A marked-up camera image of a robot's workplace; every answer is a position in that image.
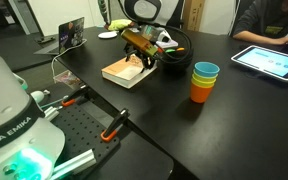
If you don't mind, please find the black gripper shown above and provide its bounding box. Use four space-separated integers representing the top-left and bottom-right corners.
123 41 156 74

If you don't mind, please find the orange robotics book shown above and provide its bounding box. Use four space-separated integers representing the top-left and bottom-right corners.
101 54 158 90

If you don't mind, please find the bare person forearm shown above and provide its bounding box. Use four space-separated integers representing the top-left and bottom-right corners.
233 29 279 46

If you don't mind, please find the light purple UIST book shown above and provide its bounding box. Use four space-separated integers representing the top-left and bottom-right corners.
155 38 179 50

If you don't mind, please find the open laptop with stickers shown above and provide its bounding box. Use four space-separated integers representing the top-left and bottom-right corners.
33 16 88 56

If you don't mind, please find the person's hand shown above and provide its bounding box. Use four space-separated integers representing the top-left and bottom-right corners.
274 35 288 46

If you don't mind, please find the black bowl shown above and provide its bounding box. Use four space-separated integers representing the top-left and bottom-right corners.
158 46 195 73

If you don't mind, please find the white round plate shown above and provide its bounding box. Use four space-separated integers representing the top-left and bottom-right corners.
97 30 119 40

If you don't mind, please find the yellow-green cloth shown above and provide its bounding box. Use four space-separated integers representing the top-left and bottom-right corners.
107 18 134 32

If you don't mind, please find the black office chair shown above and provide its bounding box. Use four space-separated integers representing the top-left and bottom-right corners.
170 0 186 29

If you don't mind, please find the green plastic cup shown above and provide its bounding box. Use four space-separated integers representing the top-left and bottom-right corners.
192 69 218 84

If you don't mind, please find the yellow plastic cup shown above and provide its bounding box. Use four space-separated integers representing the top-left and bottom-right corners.
191 77 216 89

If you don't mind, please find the blue plastic cup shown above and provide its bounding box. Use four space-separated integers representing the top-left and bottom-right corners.
194 61 221 78

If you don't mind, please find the orange plastic cup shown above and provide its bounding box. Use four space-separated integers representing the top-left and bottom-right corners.
189 82 214 104

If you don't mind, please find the brown cardboard box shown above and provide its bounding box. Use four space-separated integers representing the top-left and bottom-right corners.
182 0 207 33

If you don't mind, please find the clear bag with coloured contents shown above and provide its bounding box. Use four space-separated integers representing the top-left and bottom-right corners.
53 69 84 90

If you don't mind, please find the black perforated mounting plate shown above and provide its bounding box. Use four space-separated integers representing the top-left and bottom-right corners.
49 103 121 169

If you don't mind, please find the small black desk device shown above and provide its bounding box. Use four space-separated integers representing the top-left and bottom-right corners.
35 35 57 45

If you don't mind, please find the short aluminium profile bar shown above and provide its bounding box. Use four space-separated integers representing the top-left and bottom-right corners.
43 106 60 122

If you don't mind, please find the white handheld device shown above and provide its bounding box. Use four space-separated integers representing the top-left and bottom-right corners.
30 89 51 104

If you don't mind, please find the long aluminium profile bar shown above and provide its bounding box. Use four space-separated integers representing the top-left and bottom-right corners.
50 148 97 180

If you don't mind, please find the white tablet with lit screen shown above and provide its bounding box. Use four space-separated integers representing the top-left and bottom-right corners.
230 45 288 82

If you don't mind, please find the person in grey shirt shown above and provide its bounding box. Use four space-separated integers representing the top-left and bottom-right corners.
232 0 288 38

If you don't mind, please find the yellow wrist camera box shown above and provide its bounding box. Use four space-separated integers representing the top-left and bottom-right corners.
120 29 159 58

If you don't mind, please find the black clamp with orange handle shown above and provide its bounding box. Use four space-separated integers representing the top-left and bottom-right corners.
61 84 90 108
100 108 131 143

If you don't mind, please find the white laptop cable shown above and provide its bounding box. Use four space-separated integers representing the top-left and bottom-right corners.
50 39 88 83

